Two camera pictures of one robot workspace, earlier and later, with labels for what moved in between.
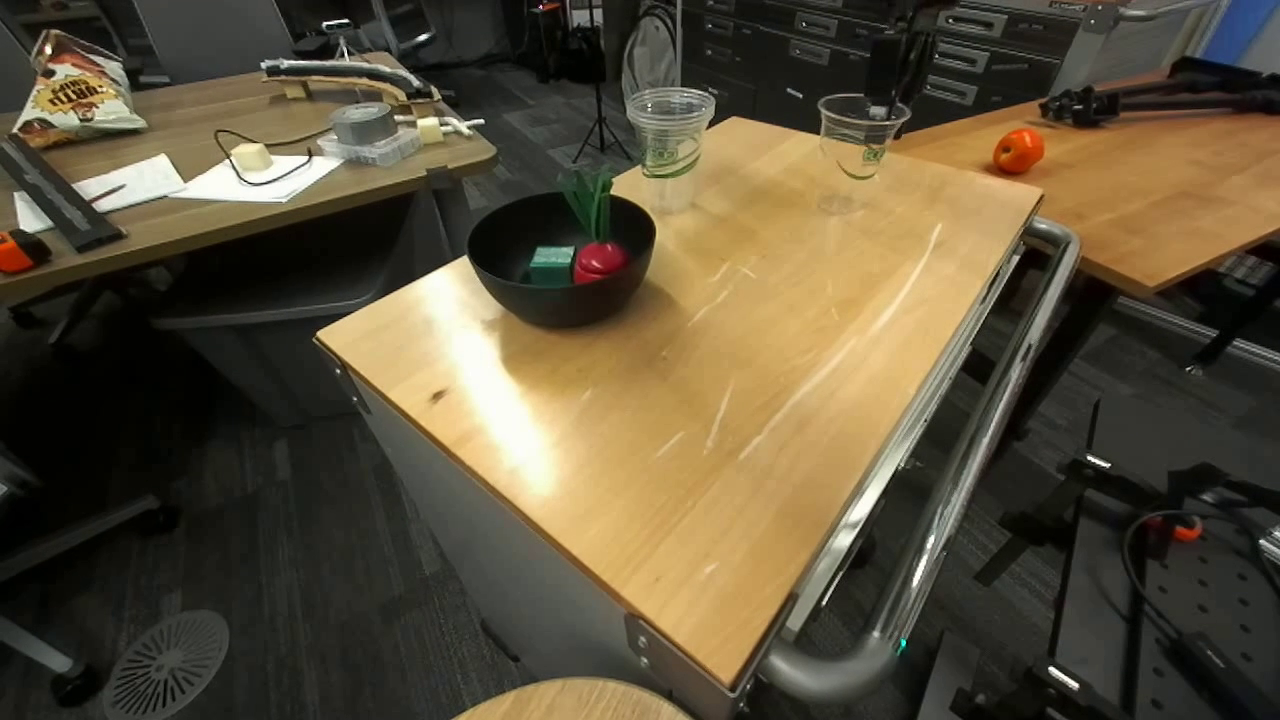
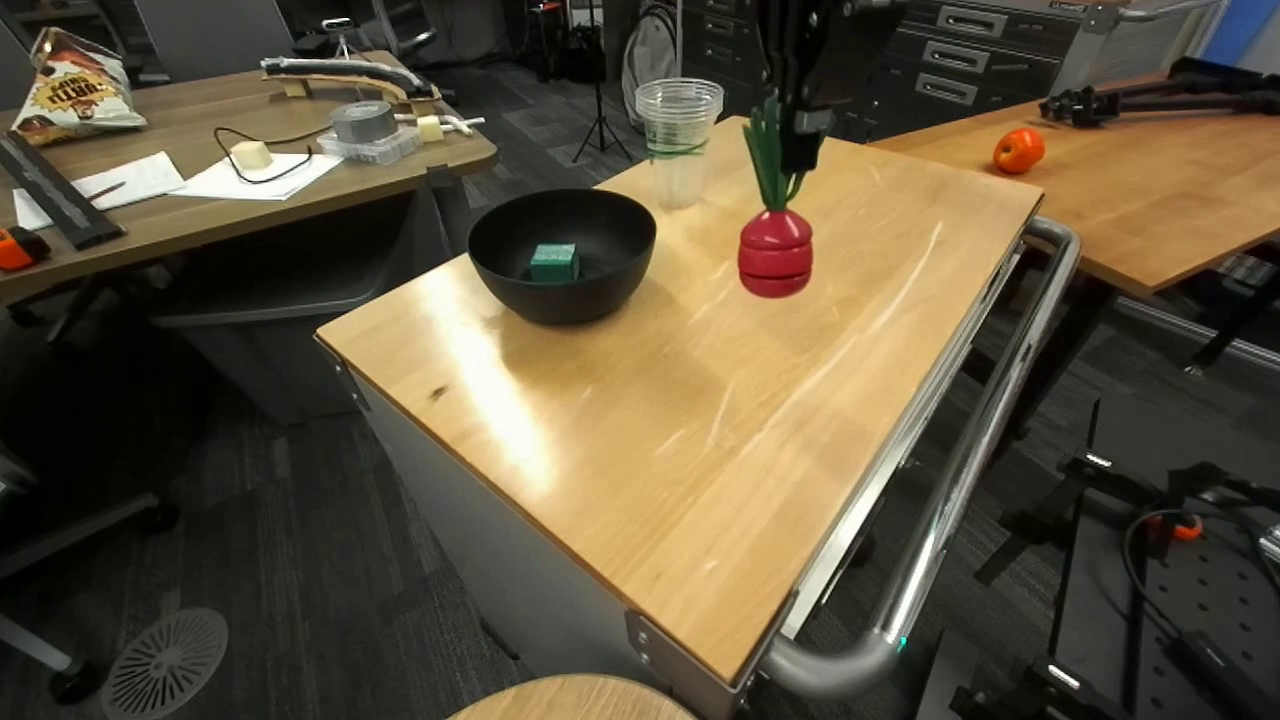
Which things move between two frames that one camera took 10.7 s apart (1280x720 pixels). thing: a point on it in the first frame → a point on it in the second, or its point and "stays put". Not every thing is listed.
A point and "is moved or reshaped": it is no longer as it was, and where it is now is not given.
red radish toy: x=601 y=258 → x=773 y=244
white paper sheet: x=136 y=181 stays put
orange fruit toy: x=1016 y=148 stays put
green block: x=548 y=265 stays put
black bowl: x=505 y=237 stays put
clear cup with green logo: x=671 y=127 is moved or reshaped
